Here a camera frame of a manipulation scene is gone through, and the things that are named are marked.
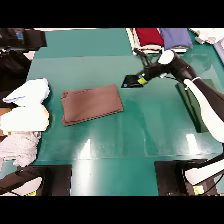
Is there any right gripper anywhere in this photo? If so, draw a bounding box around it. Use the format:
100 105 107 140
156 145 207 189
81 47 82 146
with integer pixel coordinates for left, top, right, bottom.
120 71 150 89

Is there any brown garment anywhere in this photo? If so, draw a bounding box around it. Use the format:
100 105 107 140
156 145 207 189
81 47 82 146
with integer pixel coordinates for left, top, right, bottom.
60 83 125 127

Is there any red garment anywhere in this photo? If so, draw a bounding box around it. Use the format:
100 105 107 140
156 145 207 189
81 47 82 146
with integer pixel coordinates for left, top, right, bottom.
134 28 165 48

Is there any white and blue garment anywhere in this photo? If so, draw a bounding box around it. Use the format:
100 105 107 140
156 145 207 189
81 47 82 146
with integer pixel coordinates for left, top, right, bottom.
2 77 51 108

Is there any cream garment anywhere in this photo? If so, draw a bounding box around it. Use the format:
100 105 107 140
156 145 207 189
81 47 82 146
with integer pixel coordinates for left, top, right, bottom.
0 103 51 133

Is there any black garment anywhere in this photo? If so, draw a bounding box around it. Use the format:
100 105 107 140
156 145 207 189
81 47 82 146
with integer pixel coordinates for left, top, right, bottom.
0 49 33 95

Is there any pale pink knitted garment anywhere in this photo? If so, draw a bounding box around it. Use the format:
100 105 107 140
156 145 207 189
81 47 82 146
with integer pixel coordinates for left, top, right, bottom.
0 131 42 169

